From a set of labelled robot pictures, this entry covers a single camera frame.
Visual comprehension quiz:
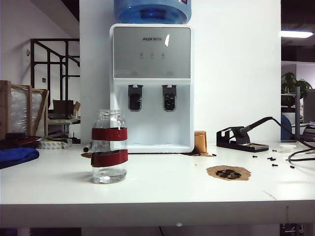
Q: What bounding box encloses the clear bottle with red bands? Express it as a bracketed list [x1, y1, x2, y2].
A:
[90, 109, 129, 184]

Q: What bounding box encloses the grey dispenser tap lever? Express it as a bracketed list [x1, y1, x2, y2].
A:
[161, 84, 178, 113]
[127, 84, 144, 113]

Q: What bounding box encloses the white water dispenser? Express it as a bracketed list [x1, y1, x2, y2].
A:
[109, 23, 195, 154]

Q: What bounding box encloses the blue water jug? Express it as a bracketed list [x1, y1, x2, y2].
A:
[113, 0, 192, 25]

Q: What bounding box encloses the copper cylindrical can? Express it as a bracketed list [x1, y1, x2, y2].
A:
[194, 130, 207, 153]

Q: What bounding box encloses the brown patch under can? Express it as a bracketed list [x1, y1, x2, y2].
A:
[182, 151, 214, 157]

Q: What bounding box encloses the large brown scorched patch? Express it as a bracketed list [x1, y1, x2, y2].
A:
[206, 165, 252, 181]

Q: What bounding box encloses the black soldering iron stand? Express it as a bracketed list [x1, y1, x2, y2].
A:
[216, 126, 269, 153]

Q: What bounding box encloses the round metal side table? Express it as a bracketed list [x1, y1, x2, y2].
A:
[48, 117, 81, 138]

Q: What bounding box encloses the black soldering iron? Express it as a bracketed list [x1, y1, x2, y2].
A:
[238, 116, 275, 138]

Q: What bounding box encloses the brown cardboard box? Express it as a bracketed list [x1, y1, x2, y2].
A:
[53, 99, 82, 118]

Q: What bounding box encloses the white tape roll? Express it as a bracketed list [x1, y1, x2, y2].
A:
[37, 139, 73, 149]

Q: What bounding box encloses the black stair railing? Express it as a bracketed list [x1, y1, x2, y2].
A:
[31, 38, 81, 101]

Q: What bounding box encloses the blue office chair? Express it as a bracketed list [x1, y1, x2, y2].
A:
[282, 114, 293, 142]

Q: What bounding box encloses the clear solder spool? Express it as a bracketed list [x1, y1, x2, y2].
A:
[280, 144, 297, 153]

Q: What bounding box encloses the dark red bundle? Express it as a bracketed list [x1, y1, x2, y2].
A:
[0, 132, 42, 149]

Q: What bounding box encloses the green potted plant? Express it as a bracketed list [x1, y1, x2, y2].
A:
[282, 71, 314, 106]

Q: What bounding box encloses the blue folded cloth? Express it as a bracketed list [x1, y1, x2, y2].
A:
[0, 147, 40, 170]

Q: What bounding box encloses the grey computer monitor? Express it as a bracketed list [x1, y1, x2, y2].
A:
[303, 88, 315, 123]

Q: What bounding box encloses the rectangular ceiling light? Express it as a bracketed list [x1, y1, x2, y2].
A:
[281, 30, 313, 38]

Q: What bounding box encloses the grey metal post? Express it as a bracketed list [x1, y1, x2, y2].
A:
[295, 86, 301, 142]

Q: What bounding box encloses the black soldering iron cable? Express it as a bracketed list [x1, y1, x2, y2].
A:
[271, 117, 315, 163]

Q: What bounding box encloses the wooden crate frame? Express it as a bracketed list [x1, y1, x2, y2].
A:
[0, 80, 50, 141]

